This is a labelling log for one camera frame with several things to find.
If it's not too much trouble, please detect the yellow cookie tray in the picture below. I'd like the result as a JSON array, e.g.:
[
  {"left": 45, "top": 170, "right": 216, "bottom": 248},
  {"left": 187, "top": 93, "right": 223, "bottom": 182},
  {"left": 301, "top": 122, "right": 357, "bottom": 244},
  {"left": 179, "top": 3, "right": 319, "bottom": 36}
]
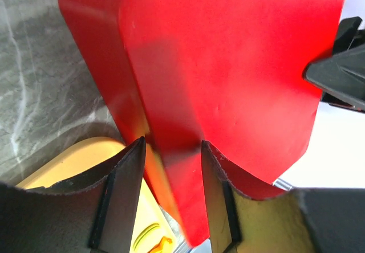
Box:
[{"left": 17, "top": 137, "right": 177, "bottom": 252}]

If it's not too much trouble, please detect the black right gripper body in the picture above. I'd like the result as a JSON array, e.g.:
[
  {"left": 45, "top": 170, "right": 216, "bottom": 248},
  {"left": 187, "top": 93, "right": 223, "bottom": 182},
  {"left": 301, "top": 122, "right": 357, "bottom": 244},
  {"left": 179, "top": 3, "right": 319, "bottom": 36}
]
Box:
[{"left": 332, "top": 17, "right": 363, "bottom": 55}]

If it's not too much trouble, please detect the red box lid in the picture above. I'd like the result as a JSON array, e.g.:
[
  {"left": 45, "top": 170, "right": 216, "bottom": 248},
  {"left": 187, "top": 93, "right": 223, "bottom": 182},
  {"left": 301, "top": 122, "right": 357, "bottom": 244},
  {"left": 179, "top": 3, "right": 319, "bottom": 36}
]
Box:
[{"left": 58, "top": 0, "right": 344, "bottom": 246}]

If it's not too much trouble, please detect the orange fish cookie under stack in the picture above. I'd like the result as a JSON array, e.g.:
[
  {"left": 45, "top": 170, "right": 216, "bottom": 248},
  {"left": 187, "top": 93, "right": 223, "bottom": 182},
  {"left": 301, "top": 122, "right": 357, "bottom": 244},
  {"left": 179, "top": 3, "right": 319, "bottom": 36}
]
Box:
[{"left": 149, "top": 236, "right": 175, "bottom": 253}]

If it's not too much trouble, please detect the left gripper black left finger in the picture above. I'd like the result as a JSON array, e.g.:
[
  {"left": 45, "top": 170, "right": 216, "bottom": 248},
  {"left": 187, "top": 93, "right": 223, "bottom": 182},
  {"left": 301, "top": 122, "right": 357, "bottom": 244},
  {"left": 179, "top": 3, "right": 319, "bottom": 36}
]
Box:
[{"left": 1, "top": 137, "right": 146, "bottom": 252}]

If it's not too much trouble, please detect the aluminium table rail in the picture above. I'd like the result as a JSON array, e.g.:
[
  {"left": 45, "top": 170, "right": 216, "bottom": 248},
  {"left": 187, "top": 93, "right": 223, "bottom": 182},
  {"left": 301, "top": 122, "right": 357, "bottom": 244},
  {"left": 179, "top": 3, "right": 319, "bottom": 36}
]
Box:
[{"left": 273, "top": 178, "right": 293, "bottom": 191}]

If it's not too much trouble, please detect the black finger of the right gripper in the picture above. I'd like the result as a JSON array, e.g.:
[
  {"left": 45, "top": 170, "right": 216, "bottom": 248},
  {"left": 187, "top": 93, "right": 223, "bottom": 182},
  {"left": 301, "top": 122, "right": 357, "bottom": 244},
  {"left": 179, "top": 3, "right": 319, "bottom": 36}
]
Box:
[{"left": 303, "top": 44, "right": 364, "bottom": 111}]

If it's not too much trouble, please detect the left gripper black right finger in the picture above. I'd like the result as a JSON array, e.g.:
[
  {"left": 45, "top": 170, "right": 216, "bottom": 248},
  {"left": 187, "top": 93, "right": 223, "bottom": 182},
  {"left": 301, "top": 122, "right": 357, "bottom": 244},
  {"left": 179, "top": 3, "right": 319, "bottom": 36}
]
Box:
[{"left": 201, "top": 141, "right": 364, "bottom": 252}]

